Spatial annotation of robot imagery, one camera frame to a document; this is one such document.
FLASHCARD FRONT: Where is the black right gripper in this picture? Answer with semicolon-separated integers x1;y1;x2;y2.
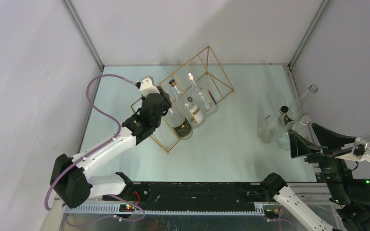
286;121;357;202

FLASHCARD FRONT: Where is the clear bottle black gold label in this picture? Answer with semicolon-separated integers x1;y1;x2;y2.
165;106;193;140

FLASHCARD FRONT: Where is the squat clear glass bottle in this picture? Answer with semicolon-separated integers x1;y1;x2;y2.
277;115;312;151

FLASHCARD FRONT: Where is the clear bottle black cap white label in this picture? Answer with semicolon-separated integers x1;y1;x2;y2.
169;79;206;128

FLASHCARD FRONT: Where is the greenish bottle black label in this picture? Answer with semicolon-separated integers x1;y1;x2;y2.
284;84;318;124

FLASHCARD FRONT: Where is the clear bottle black cap front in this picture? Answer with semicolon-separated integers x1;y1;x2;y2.
258;105;289;143

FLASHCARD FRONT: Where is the clear bottle silver cap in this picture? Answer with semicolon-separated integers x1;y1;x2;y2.
188;73;219;117

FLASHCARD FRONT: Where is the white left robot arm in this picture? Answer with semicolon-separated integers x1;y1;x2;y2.
45;87;172;209

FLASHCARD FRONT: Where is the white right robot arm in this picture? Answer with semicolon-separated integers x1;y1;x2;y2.
260;123;370;231

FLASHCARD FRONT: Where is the right circuit board with leds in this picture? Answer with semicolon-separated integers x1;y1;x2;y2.
264;207;283;220

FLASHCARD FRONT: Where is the circuit board with leds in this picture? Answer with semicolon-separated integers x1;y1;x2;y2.
119;204;137;213
264;207;283;220

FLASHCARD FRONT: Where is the left circuit board with leds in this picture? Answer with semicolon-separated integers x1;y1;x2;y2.
119;204;137;213

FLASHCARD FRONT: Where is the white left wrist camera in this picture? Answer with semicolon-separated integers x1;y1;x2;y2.
136;76;159;98

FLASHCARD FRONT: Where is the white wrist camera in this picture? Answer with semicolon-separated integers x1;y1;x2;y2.
336;135;370;162
136;76;159;98

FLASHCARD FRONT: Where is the gold wire wine rack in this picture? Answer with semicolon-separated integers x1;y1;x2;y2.
151;46;234;153

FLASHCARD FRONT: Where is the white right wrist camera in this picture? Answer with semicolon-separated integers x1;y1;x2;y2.
336;135;370;162

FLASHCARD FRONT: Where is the aluminium frame profile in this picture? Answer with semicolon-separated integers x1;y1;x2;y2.
61;0;105;71

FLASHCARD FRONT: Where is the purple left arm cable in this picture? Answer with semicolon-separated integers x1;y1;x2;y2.
44;74;139;212

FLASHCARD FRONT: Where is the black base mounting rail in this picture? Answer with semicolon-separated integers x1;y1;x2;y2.
103;181;292;214

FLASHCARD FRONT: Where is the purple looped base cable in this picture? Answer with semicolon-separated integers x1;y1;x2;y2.
64;194;146;228

